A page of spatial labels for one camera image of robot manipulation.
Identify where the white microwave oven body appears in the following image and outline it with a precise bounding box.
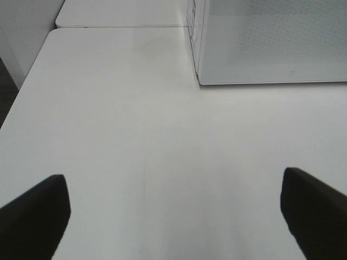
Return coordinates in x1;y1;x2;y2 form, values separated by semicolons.
187;0;210;77

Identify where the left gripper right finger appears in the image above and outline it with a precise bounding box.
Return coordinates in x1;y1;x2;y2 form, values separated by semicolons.
280;167;346;259

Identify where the white microwave door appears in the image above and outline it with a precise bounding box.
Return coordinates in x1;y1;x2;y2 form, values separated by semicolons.
192;1;346;85

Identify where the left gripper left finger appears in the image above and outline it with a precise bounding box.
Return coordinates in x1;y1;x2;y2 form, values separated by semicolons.
1;174;71;259

